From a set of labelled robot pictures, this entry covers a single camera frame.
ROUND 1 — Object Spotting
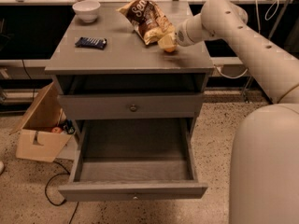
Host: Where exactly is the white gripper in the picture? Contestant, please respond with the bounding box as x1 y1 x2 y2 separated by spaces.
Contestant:
158 14 215 49

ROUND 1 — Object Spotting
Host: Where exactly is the orange fruit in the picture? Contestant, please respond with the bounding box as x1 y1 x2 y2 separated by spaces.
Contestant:
164 47 177 53

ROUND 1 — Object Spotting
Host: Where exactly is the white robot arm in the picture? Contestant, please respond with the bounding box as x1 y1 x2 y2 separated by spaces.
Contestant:
159 0 299 224

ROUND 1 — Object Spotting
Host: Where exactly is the closed grey drawer with knob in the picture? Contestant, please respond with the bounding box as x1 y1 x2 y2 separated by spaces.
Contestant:
58 93 203 120

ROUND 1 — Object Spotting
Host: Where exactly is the grey wooden drawer cabinet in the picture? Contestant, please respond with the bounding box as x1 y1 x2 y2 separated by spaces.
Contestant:
45 1 215 135

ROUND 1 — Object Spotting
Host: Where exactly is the open grey bottom drawer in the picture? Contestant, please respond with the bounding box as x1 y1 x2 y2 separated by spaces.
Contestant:
59 119 207 202

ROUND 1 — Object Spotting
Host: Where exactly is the brown chip bag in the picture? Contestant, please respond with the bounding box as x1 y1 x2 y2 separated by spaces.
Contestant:
117 0 175 45

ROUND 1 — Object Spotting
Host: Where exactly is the dark blue candy bar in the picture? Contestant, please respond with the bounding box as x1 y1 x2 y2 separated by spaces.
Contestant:
75 37 107 49

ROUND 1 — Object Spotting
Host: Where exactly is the white ceramic bowl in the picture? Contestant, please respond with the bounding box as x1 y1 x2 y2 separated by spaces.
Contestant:
72 0 101 22

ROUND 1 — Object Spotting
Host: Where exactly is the metal support pole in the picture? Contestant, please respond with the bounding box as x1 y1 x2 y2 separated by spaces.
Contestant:
242 0 299 104

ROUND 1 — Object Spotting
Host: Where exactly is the red apple in box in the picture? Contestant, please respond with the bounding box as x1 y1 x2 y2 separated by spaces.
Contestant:
51 127 63 133

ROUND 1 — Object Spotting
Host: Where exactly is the cardboard box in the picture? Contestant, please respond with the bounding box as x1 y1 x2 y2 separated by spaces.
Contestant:
10 83 77 162

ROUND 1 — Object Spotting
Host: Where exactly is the white shoe tip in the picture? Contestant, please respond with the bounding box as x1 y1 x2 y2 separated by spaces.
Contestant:
0 161 5 175

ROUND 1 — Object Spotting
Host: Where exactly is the white hanging cable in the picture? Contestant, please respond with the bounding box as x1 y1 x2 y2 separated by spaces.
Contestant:
214 0 280 80

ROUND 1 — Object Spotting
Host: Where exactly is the black floor cable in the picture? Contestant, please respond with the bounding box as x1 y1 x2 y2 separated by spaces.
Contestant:
44 161 79 224

